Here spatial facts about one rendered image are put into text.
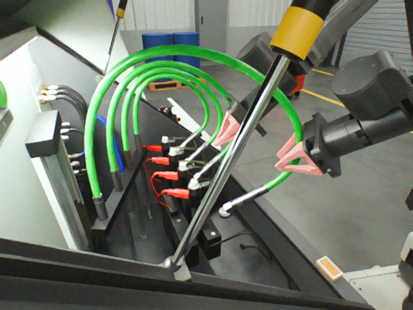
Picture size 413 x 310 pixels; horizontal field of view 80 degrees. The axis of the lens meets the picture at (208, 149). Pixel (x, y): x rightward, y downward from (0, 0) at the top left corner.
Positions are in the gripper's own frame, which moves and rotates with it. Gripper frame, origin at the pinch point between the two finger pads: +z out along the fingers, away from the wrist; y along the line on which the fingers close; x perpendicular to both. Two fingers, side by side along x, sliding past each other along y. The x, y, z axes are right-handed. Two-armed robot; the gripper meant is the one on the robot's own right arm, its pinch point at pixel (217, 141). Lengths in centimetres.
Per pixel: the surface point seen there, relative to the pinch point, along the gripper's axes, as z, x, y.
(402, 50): -318, -460, -398
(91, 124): 9.2, 7.9, 22.2
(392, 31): -337, -494, -367
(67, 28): 9.2, -27.0, 38.7
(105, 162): 34.6, -23.3, 9.9
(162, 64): -3.7, -4.7, 18.6
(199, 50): -10.9, 10.2, 17.8
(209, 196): -5.7, 34.8, 16.3
